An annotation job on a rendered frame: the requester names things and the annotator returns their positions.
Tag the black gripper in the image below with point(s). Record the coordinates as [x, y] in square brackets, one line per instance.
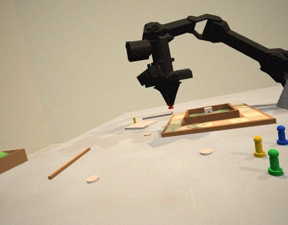
[169, 83]

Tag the beige die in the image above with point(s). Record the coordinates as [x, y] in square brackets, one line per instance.
[208, 110]

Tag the green pawn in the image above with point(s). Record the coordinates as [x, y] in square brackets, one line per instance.
[274, 168]

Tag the blue pawn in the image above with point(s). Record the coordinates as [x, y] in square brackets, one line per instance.
[281, 134]

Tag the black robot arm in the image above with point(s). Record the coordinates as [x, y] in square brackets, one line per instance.
[156, 38]

